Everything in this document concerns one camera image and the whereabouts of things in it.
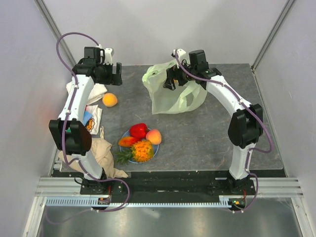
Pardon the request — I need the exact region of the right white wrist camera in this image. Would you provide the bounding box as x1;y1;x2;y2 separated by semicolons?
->
171;49;187;63

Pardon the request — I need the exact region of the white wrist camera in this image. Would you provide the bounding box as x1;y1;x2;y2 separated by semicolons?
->
171;49;187;63
97;44;114;65

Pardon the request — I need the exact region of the fake pineapple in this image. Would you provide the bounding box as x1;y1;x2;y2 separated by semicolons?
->
115;140;154;164

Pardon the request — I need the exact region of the grey slotted cable duct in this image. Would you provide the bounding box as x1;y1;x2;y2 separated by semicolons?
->
45;197;239;208

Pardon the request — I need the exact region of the blue plastic plate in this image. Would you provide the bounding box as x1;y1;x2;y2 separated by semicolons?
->
119;130;159;163

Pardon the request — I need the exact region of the aluminium corner post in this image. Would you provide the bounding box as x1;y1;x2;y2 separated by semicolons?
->
251;0;296;73
34;0;76;73

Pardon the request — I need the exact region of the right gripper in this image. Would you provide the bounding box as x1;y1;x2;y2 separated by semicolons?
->
163;59;196;91

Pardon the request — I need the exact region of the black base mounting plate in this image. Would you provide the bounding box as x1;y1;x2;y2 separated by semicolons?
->
80;171;258;205

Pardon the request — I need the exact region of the red fake apple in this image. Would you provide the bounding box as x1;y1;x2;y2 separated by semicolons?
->
129;123;149;139

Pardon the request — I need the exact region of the left aluminium corner post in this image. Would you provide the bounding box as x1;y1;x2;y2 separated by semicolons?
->
34;0;76;73

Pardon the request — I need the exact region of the pale green plastic bag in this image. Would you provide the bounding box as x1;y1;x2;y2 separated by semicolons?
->
142;60;207;115

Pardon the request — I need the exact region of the white folded towel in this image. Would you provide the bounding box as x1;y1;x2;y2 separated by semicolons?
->
65;80;108;107

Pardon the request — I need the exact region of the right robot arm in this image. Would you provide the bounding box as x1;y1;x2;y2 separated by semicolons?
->
163;49;263;195

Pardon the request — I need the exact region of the yellow fake pear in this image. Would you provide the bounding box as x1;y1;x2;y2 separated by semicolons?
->
146;129;162;145

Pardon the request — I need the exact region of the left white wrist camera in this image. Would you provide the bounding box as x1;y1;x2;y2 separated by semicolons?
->
97;44;114;65

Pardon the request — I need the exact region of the beige crumpled cloth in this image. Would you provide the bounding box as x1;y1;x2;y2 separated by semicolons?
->
58;128;129;179

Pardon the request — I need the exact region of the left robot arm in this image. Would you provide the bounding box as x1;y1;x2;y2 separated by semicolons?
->
49;46;122;194

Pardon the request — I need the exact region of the red yellow fake mango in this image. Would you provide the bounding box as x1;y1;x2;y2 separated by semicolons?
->
118;136;140;147

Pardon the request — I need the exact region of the right aluminium corner post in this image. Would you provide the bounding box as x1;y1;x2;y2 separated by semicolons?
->
251;0;296;73

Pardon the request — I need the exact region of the orange yellow fake peach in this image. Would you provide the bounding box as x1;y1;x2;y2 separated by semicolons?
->
102;93;118;107

